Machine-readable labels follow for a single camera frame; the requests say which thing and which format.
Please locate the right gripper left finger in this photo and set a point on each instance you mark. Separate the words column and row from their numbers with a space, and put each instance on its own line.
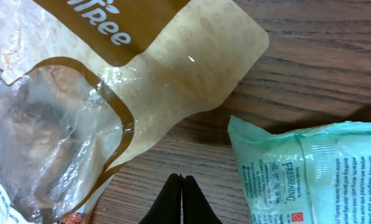
column 166, row 208

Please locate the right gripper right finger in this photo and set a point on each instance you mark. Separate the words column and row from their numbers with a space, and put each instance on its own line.
column 196, row 209

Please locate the green wet wipes pack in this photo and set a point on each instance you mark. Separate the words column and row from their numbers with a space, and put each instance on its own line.
column 311, row 175

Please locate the brown cookie bag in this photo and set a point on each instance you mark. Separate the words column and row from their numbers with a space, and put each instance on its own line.
column 87, row 85

